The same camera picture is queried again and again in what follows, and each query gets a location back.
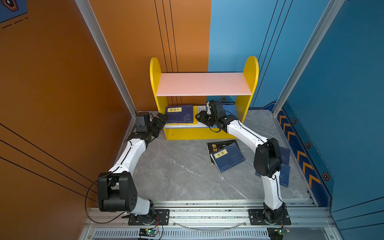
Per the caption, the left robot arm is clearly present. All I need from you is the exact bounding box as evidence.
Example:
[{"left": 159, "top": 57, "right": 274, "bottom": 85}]
[{"left": 97, "top": 112, "right": 168, "bottom": 216}]

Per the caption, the white La Dame book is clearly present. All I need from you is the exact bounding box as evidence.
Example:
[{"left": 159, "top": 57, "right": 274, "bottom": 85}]
[{"left": 165, "top": 105, "right": 207, "bottom": 129}]

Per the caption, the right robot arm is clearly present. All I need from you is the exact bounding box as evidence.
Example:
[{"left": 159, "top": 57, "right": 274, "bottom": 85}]
[{"left": 195, "top": 101, "right": 291, "bottom": 225}]

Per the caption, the right green circuit board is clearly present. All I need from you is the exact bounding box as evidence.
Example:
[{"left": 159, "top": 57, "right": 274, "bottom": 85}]
[{"left": 267, "top": 228, "right": 290, "bottom": 240}]

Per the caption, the aluminium corner post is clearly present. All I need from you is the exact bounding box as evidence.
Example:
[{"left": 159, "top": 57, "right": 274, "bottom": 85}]
[
  {"left": 272, "top": 0, "right": 345, "bottom": 117},
  {"left": 75, "top": 0, "right": 137, "bottom": 117}
]

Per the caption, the aluminium frame rail front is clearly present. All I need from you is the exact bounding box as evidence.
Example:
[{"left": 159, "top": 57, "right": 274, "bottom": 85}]
[{"left": 80, "top": 199, "right": 342, "bottom": 240}]

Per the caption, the navy book yellow label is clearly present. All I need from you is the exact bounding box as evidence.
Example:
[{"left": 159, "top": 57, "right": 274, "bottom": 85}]
[{"left": 165, "top": 104, "right": 195, "bottom": 125}]

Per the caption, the left green circuit board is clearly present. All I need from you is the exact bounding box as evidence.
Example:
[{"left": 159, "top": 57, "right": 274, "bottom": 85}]
[{"left": 139, "top": 228, "right": 159, "bottom": 239}]

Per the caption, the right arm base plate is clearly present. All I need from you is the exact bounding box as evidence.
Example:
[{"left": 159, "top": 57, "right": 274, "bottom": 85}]
[{"left": 248, "top": 209, "right": 292, "bottom": 226}]

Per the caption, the yellow pink blue bookshelf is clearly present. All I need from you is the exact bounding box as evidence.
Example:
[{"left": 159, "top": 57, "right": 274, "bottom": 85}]
[{"left": 150, "top": 56, "right": 259, "bottom": 141}]

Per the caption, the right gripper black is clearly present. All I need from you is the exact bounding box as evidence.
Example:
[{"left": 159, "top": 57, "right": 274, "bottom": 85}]
[{"left": 194, "top": 110, "right": 218, "bottom": 127}]

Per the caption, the green circuit board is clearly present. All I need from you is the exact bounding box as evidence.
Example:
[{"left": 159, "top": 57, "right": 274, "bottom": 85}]
[
  {"left": 267, "top": 228, "right": 290, "bottom": 240},
  {"left": 139, "top": 228, "right": 159, "bottom": 239}
]

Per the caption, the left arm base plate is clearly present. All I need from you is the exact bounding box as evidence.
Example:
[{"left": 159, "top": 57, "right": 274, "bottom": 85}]
[{"left": 128, "top": 209, "right": 170, "bottom": 226}]

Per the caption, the black book orange title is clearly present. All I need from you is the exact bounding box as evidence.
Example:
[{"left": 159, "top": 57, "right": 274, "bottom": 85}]
[{"left": 207, "top": 140, "right": 241, "bottom": 167}]

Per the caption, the right aluminium corner post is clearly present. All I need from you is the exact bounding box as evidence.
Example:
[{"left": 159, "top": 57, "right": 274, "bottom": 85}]
[{"left": 272, "top": 0, "right": 345, "bottom": 117}]

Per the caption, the left aluminium corner post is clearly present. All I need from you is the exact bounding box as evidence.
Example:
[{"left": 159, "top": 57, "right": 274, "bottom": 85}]
[{"left": 75, "top": 0, "right": 137, "bottom": 117}]

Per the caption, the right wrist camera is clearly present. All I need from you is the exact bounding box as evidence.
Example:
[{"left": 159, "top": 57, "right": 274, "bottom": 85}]
[{"left": 206, "top": 102, "right": 211, "bottom": 115}]

